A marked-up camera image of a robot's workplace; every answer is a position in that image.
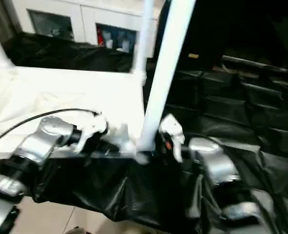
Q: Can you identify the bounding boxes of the white plastic table top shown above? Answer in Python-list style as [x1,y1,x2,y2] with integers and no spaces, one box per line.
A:
[0,65,151,164]

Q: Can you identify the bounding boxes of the black left robot foot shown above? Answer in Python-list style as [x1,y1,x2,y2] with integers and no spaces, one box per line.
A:
[65,226,91,234]

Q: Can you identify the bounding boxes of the white blue carton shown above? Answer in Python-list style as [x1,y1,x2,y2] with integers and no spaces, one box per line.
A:
[120,36,132,52]

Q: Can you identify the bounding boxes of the black metal rod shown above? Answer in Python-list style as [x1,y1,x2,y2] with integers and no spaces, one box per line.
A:
[221,55,288,74]

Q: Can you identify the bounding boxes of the white glass-door cabinet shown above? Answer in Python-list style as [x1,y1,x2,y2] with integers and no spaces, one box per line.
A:
[12,0,164,59]

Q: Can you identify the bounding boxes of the black left wrist camera cable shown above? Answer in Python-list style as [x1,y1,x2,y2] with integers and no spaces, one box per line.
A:
[0,108,102,150]

